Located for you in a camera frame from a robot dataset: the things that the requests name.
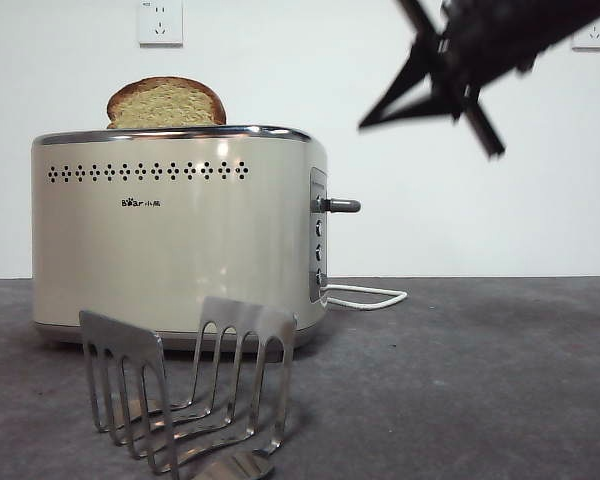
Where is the grey toaster lever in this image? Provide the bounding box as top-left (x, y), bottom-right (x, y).
top-left (315, 196), bottom-right (362, 216)

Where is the cream two-slot toaster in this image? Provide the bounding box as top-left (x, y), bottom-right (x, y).
top-left (31, 122), bottom-right (330, 357)

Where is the white toaster power cable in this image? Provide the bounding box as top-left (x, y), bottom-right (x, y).
top-left (319, 283), bottom-right (409, 312)

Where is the brown crust bread slice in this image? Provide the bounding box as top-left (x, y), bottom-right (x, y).
top-left (105, 76), bottom-right (228, 130)

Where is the stainless steel toast rack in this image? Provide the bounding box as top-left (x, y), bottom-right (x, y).
top-left (78, 295), bottom-right (297, 480)

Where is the white wall socket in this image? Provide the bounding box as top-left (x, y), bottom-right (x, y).
top-left (572, 23), bottom-right (600, 52)
top-left (138, 0), bottom-right (185, 49)

